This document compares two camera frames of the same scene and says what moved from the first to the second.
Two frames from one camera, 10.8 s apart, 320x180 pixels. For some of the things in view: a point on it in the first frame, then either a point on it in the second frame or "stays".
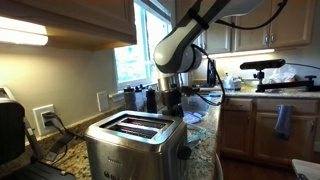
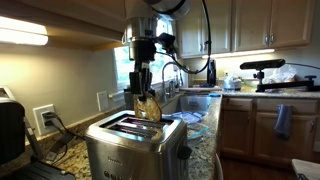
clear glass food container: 194,134 stays
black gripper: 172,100 to 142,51
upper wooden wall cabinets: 293,27 stays
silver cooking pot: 232,83 stays
